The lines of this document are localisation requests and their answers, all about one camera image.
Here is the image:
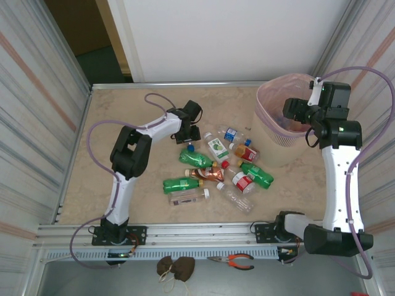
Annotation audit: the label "green plastic bottle yellow cap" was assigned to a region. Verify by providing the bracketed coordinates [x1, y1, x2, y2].
[236, 159, 275, 189]
[180, 147, 218, 170]
[162, 177, 205, 195]

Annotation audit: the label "lime label bottle white cap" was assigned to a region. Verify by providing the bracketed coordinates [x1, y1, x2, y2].
[202, 131, 231, 164]

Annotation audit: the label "blue white label bottle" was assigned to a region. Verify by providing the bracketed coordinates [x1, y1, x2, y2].
[217, 124, 253, 147]

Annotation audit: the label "brown coffee bottle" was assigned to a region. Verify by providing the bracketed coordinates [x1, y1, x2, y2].
[184, 167, 226, 183]

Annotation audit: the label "red orange label bottle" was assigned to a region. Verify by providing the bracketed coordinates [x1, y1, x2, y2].
[228, 142, 262, 163]

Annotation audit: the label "clear bottle purple label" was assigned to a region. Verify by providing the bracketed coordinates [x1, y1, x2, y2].
[167, 187, 211, 207]

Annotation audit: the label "clear ribbed bottle white cap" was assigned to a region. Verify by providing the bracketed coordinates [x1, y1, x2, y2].
[215, 181, 256, 215]

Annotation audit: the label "brown cloth pouch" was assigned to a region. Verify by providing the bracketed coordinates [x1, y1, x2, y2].
[156, 255, 175, 277]
[172, 256, 196, 283]

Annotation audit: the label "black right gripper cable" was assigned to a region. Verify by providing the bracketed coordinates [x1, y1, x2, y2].
[304, 127, 322, 149]

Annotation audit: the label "aluminium back edge rail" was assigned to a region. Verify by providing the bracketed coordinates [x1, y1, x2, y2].
[91, 81, 266, 91]

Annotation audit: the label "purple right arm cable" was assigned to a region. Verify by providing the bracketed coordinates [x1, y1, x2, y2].
[282, 66, 395, 280]

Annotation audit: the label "aluminium front extrusion rail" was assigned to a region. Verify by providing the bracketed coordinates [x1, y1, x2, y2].
[33, 219, 309, 247]

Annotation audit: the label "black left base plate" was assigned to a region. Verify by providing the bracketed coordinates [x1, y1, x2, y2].
[91, 226, 148, 247]

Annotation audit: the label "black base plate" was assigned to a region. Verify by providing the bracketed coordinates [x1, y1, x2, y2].
[254, 222, 310, 244]
[91, 226, 148, 247]

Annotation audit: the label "orange red base wires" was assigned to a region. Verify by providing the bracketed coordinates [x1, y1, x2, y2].
[277, 236, 302, 257]
[128, 232, 146, 257]

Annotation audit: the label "white slotted cable duct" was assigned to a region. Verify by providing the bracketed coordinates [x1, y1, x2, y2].
[46, 246, 280, 261]

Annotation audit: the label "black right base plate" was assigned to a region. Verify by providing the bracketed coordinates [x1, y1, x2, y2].
[254, 222, 310, 244]

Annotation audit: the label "white door frame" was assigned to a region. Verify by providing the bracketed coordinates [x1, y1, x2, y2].
[95, 0, 146, 84]

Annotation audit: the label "orange handled pliers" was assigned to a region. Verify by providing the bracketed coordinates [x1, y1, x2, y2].
[206, 253, 256, 271]

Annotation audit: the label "beige pouch string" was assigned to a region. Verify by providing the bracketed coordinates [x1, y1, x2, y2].
[158, 267, 189, 294]

